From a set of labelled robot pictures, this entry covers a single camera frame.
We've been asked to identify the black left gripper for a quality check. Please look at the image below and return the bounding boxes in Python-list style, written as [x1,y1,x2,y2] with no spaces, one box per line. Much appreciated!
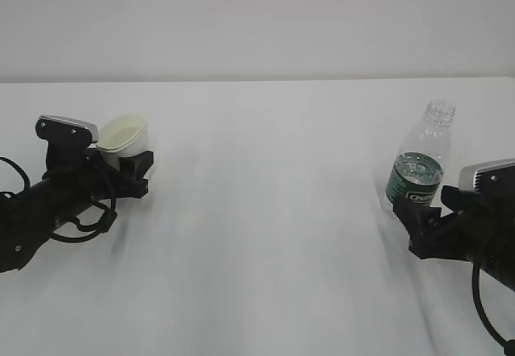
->
[82,148,155,207]

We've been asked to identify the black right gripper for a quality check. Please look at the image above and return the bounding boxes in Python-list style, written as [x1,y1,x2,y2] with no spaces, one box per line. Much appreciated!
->
[393,185,499,259]

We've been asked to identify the white paper cup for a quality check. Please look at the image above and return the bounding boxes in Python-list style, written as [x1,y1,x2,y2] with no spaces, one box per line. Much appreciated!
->
[96,114,149,170]

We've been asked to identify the clear green-label water bottle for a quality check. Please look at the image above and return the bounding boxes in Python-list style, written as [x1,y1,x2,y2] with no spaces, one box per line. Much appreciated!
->
[381,100,455,216]

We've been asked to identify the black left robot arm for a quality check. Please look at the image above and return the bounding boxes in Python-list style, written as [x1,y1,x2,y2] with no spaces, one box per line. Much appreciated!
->
[1,147,155,272]

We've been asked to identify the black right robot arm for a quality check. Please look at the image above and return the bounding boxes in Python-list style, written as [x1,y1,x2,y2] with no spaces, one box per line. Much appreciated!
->
[393,185,514,290]

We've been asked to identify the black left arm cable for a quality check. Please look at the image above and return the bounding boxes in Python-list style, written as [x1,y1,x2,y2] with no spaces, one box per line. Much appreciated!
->
[0,156,118,243]

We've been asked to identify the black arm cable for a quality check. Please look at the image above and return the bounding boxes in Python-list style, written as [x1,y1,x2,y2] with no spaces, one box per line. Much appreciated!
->
[0,156,118,243]
[472,257,515,347]

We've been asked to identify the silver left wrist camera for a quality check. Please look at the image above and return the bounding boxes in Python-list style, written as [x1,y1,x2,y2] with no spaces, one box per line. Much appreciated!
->
[35,114,98,147]

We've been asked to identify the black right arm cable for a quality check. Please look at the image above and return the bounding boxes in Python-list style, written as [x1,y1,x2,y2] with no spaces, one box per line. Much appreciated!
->
[472,257,515,347]

